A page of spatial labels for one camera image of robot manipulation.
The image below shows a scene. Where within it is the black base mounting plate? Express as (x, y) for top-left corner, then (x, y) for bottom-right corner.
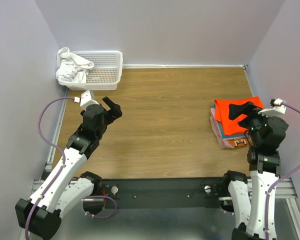
(102, 177), (230, 209)

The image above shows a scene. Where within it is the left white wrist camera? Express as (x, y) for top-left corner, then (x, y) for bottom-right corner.
(74, 90), (99, 111)

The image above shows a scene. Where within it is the folded pink printed t shirt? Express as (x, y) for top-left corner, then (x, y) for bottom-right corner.
(209, 110), (249, 149)

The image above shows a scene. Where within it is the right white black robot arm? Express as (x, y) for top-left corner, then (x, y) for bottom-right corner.
(220, 98), (289, 240)

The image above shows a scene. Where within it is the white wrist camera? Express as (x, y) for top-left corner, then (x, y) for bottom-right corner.
(258, 98), (287, 118)
(74, 90), (99, 111)

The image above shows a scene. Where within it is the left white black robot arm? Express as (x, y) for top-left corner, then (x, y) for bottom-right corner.
(15, 91), (123, 240)

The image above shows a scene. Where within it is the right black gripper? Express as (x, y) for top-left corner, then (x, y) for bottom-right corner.
(228, 100), (277, 145)

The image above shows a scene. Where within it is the aluminium frame rail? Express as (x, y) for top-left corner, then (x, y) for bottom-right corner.
(122, 64), (248, 70)
(39, 88), (70, 181)
(30, 178), (298, 201)

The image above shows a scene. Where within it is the white plastic perforated basket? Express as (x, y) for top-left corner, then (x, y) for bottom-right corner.
(62, 50), (123, 91)

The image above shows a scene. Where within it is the aluminium left frame rail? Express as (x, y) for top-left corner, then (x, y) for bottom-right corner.
(39, 88), (70, 181)

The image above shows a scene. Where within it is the folded orange t shirt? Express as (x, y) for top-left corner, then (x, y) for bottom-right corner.
(213, 96), (265, 138)

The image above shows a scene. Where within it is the aluminium back frame rail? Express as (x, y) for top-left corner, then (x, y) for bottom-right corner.
(122, 64), (248, 70)

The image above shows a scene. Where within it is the aluminium front frame rail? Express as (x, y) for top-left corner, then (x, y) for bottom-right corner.
(30, 178), (298, 201)

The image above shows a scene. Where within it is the white t shirt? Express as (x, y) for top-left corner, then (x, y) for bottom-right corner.
(55, 47), (95, 86)

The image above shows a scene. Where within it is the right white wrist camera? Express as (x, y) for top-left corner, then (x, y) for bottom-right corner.
(258, 98), (287, 118)

